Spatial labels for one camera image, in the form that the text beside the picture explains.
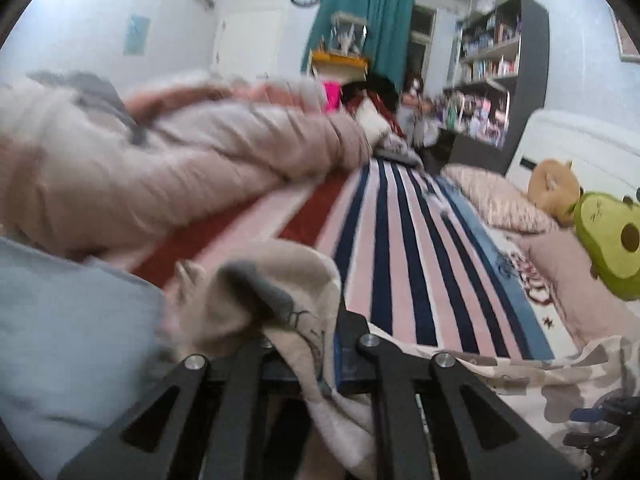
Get floral pillow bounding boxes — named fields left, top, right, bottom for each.
left=440, top=164, right=561, bottom=235

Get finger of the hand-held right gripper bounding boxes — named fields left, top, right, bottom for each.
left=562, top=430, right=606, bottom=451
left=570, top=406, right=618, bottom=423

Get small blue wall poster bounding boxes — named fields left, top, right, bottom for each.
left=123, top=13, right=152, bottom=57

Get pink striped duvet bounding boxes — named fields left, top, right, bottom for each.
left=0, top=71, right=373, bottom=266

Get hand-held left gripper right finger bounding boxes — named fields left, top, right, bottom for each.
left=332, top=305, right=583, bottom=480

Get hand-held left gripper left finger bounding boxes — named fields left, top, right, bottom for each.
left=57, top=337, right=282, bottom=480

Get pink shopping bag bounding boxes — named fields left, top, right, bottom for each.
left=322, top=79, right=343, bottom=113

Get dark grey bookshelf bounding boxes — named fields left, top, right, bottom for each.
left=442, top=0, right=551, bottom=176

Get bear print pants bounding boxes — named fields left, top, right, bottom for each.
left=162, top=237, right=640, bottom=480

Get row of desk cosmetics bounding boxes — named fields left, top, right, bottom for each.
left=420, top=87, right=508, bottom=148

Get teal curtain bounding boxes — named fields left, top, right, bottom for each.
left=300, top=0, right=416, bottom=93

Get pink ribbed pillow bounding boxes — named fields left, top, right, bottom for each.
left=520, top=232, right=640, bottom=348

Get glass display case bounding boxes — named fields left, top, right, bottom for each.
left=330, top=10, right=369, bottom=56

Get white headboard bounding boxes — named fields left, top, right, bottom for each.
left=505, top=108, right=640, bottom=211

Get yellow shelf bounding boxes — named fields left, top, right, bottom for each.
left=307, top=50, right=371, bottom=81

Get white puffy jacket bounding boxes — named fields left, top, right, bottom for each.
left=357, top=97, right=393, bottom=143

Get striped plush blanket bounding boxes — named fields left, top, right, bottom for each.
left=132, top=157, right=591, bottom=361

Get wig mannequin head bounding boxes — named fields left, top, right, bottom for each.
left=402, top=75, right=426, bottom=106

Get green avocado plush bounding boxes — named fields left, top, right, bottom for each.
left=572, top=191, right=640, bottom=302

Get brown plush toy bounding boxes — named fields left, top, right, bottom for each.
left=527, top=159, right=583, bottom=226

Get window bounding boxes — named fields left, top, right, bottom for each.
left=405, top=5, right=436, bottom=91

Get light blue cloth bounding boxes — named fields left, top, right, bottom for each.
left=0, top=235, right=171, bottom=478

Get white door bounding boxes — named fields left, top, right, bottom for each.
left=215, top=5, right=288, bottom=78

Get framed wall picture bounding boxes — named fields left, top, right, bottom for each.
left=610, top=10, right=640, bottom=63

